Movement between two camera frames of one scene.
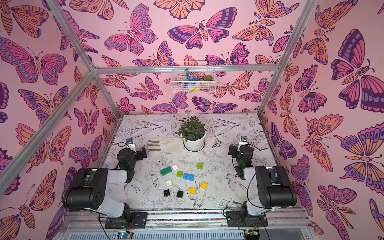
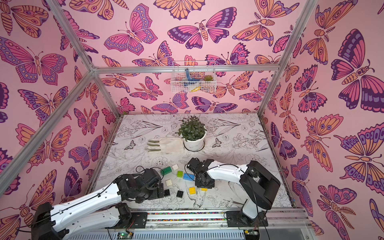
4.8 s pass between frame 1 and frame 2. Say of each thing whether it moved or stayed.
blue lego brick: stayed
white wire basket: stayed
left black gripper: moved
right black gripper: moved
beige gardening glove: stayed
